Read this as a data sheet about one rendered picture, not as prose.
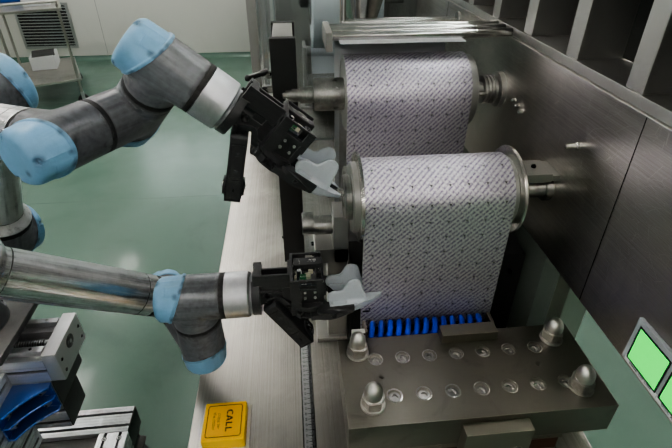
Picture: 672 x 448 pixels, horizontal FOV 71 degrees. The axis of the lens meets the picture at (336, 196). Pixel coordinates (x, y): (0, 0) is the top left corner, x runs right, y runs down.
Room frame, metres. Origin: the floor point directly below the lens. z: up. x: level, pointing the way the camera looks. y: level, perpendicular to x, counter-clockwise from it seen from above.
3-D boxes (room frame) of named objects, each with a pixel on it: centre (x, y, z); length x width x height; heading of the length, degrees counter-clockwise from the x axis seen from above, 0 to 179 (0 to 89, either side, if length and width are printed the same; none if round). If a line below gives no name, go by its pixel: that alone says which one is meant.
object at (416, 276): (0.60, -0.16, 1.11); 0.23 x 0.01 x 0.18; 95
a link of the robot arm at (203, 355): (0.58, 0.24, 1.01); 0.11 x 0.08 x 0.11; 39
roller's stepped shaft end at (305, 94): (0.89, 0.07, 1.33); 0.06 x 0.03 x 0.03; 95
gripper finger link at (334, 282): (0.61, -0.03, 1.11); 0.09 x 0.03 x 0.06; 96
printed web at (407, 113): (0.79, -0.14, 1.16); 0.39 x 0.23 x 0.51; 5
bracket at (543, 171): (0.68, -0.33, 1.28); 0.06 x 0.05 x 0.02; 95
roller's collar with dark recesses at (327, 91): (0.90, 0.02, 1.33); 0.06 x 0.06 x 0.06; 5
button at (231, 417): (0.47, 0.19, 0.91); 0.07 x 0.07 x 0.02; 5
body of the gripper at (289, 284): (0.58, 0.08, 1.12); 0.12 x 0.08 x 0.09; 95
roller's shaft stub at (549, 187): (0.68, -0.32, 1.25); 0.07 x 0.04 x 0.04; 95
